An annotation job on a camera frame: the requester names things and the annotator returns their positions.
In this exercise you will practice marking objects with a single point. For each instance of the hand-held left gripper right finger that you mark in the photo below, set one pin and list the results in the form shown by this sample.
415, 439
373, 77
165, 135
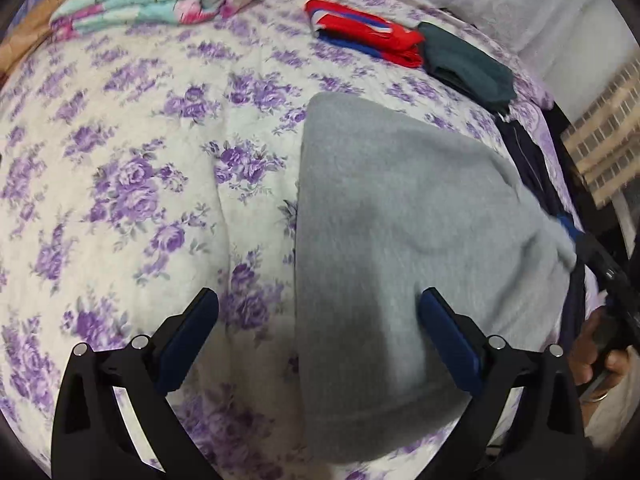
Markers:
450, 345

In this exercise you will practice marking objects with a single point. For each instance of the grey fleece pants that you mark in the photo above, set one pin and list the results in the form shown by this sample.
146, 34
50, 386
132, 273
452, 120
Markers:
400, 240

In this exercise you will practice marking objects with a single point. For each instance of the purple floral bedsheet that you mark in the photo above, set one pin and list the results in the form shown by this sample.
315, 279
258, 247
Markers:
140, 170

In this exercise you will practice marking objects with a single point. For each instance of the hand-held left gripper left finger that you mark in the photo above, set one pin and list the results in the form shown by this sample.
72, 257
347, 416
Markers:
187, 345

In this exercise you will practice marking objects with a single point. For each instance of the folded dark green garment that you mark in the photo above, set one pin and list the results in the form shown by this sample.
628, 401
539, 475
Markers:
470, 65

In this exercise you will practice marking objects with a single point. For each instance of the brown patterned pillow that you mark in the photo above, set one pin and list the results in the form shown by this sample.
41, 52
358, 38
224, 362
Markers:
30, 35

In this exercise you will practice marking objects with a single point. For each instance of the beige checkered curtain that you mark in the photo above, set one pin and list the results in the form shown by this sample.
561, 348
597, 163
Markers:
607, 130

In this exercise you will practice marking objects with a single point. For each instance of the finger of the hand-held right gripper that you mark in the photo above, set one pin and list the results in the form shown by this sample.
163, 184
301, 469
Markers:
592, 252

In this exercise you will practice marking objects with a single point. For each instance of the dark navy pants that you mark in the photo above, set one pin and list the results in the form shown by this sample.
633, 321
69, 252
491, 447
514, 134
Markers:
532, 160

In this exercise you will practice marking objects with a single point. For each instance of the folded red striped garment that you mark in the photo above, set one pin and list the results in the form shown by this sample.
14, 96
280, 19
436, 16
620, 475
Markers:
370, 32

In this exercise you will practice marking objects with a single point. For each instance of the person's right hand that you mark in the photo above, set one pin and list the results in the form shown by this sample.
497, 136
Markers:
582, 355

